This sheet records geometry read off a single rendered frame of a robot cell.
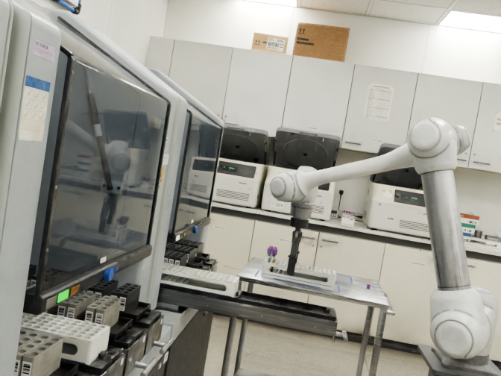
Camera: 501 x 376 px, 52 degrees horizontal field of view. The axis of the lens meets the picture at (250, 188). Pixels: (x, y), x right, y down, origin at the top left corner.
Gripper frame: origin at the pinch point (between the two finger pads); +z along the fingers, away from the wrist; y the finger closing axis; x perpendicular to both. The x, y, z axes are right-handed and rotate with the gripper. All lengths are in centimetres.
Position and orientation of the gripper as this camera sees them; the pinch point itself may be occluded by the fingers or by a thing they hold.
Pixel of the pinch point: (291, 266)
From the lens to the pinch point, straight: 214.9
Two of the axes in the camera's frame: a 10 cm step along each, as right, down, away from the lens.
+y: 1.5, -0.3, 9.9
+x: -9.8, -1.7, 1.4
